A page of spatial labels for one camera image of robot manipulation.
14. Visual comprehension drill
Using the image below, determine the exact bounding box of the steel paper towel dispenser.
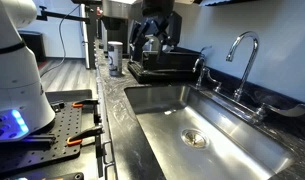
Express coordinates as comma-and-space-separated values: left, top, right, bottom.
198, 0, 260, 7

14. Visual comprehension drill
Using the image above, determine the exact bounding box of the chrome blade faucet handle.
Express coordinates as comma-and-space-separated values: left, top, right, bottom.
191, 45, 223, 94
256, 102, 305, 123

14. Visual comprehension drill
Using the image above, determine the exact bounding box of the chrome faucet base bar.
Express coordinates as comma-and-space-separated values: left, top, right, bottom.
200, 87, 265, 123

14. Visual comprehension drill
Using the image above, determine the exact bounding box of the round metal sink drain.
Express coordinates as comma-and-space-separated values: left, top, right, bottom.
180, 128, 210, 150

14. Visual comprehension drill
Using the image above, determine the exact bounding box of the white cylindrical canister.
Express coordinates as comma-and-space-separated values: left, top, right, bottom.
107, 40, 124, 78

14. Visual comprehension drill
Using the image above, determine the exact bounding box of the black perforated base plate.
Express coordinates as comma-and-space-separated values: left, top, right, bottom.
0, 101, 85, 176

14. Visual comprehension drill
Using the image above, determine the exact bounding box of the black cabinet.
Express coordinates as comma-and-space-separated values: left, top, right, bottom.
19, 30, 47, 63

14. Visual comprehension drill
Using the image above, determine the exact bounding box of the black dish drying rack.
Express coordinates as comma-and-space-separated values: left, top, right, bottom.
126, 46, 207, 84

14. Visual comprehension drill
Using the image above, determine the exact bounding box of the black clamp with orange tip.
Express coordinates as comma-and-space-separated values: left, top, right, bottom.
66, 125, 106, 178
71, 98, 104, 125

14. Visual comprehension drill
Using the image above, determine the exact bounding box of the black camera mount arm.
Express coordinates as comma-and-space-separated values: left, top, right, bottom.
36, 5, 92, 25

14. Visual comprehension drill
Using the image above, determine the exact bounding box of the steel coffee brewer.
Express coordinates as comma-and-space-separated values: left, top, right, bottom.
101, 0, 143, 55

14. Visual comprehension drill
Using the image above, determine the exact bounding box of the stainless steel pot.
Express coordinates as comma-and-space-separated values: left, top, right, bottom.
140, 0, 182, 38

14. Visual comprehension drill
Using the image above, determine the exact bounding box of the black cable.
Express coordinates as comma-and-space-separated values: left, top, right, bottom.
40, 4, 82, 78

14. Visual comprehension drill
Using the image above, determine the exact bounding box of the chrome sink faucet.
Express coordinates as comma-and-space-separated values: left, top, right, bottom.
225, 30, 261, 103

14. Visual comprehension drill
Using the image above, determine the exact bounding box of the stainless steel sink basin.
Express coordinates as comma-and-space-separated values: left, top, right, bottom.
124, 83, 296, 180

